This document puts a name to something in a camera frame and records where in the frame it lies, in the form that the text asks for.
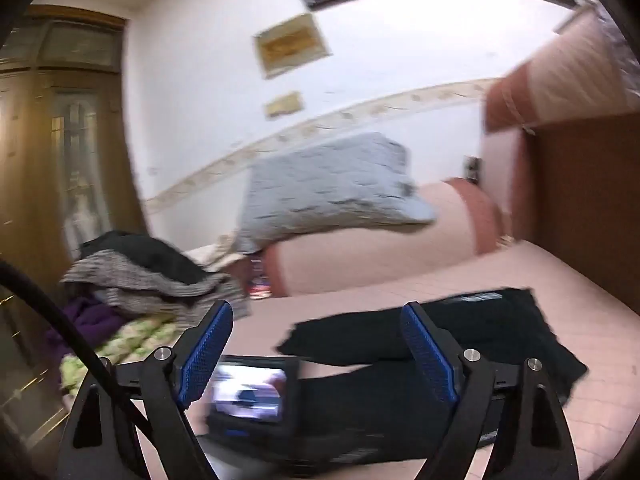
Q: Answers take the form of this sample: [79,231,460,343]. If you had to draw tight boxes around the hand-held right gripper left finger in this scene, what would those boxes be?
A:
[55,300,236,480]

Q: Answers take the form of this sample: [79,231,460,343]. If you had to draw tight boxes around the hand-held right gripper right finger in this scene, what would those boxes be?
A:
[400,301,581,480]

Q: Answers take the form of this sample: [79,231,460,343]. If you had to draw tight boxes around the black pants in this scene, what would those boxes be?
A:
[277,287,588,467]

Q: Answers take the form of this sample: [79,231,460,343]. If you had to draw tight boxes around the green floral blanket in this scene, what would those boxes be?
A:
[59,317,181,393]

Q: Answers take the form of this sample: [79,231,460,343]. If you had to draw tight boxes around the red white blue packet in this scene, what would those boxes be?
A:
[247,255,273,301]

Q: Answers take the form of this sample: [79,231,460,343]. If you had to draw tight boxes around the grey striped cloth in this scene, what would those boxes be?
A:
[60,252,251,318]

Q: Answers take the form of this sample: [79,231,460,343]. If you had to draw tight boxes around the pink bolster cushion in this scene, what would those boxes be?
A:
[262,177,503,298]

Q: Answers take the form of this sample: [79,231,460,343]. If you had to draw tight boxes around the black garment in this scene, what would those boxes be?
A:
[80,231,211,286]

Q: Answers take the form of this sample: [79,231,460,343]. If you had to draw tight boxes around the purple cloth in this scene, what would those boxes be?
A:
[45,296,126,356]

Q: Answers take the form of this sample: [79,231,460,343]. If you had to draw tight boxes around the grey knitted blanket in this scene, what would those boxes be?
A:
[235,132,438,256]

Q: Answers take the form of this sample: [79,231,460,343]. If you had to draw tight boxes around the brown and pink headboard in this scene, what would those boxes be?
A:
[480,7,640,311]

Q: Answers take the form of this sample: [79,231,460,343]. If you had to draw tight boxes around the small gold framed picture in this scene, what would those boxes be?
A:
[263,91,305,119]

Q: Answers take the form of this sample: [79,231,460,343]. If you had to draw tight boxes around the wooden wardrobe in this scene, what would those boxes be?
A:
[0,5,151,441]

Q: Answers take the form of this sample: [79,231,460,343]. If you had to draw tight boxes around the black cable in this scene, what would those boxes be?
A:
[0,259,153,441]

